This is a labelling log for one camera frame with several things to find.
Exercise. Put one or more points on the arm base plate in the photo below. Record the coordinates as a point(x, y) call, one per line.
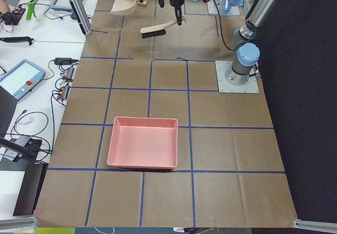
point(230, 82)
point(224, 7)

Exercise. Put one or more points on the black handle tool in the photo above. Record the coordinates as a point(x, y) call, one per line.
point(21, 39)

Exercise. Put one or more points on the cream hand brush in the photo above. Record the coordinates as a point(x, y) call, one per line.
point(156, 30)

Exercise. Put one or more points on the black power adapter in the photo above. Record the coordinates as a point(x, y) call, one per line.
point(63, 61)

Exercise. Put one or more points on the pink plastic bin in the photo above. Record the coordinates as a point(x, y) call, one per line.
point(144, 143)

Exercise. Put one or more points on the yellow lemon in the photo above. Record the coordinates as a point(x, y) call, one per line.
point(143, 4)

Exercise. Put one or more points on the aluminium frame post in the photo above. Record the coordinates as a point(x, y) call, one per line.
point(81, 16)

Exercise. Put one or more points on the teach pendant near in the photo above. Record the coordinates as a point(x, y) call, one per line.
point(22, 78)

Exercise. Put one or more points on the green clamp tool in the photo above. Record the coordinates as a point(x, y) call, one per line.
point(31, 10)

